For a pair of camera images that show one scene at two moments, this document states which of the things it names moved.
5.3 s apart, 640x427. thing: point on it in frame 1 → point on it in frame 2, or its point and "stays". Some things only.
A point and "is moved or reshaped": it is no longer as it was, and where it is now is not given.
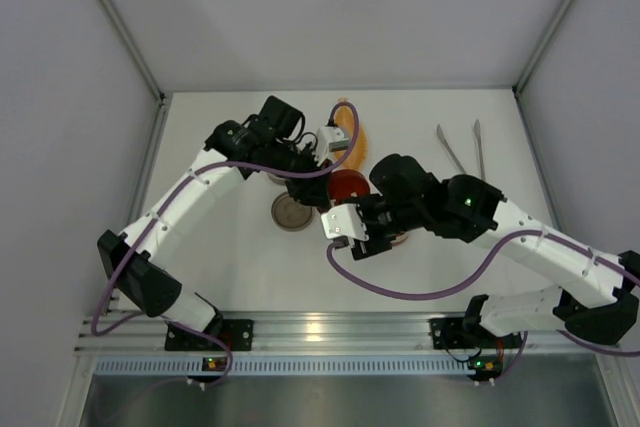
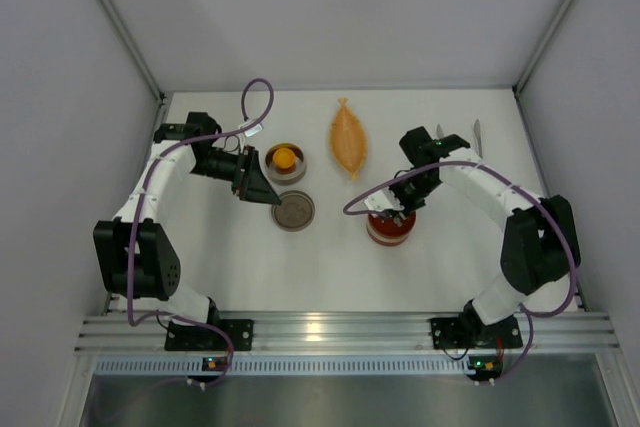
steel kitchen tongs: x=477 y=131 stays
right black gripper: x=370 y=243 → x=400 y=212
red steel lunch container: x=400 y=239 stays
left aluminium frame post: x=109 y=7 stays
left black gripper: x=310 y=192 → x=244 y=173
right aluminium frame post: x=556 y=20 stays
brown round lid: x=290 y=215 stays
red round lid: x=345 y=181 is moved or reshaped
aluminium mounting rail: x=127 y=333 stays
